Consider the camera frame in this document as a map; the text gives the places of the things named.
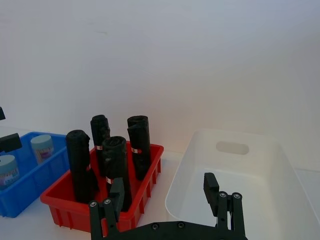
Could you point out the white translucent plastic bin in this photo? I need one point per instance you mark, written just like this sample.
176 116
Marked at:
270 190

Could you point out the black bag roll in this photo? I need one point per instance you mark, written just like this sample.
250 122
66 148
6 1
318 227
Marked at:
100 132
140 145
78 160
116 160

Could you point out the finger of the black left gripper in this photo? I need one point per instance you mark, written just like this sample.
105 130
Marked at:
2 114
10 143

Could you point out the light blue can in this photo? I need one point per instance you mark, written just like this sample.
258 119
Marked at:
8 172
42 148

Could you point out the red plastic bin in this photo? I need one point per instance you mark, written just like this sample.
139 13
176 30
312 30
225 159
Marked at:
140 200

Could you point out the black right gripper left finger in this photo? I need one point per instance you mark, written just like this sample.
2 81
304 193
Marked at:
117 193

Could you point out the blue plastic bin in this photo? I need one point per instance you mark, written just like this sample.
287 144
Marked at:
37 180

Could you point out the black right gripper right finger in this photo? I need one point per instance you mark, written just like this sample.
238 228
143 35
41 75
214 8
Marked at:
211 190

